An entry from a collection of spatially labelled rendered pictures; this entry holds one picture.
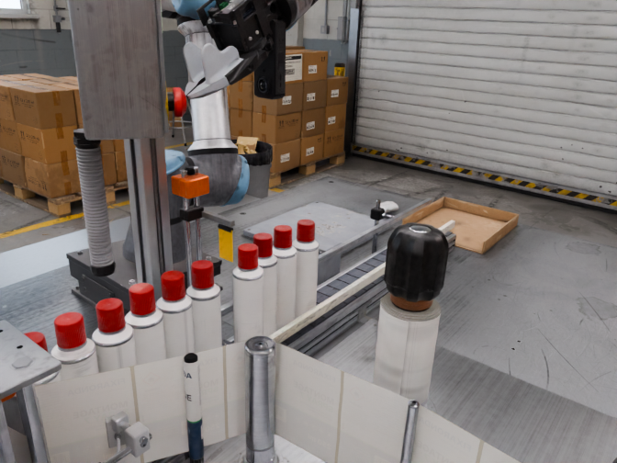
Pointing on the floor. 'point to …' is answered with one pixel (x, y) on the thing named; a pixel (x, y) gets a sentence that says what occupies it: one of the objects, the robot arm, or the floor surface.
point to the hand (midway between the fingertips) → (196, 95)
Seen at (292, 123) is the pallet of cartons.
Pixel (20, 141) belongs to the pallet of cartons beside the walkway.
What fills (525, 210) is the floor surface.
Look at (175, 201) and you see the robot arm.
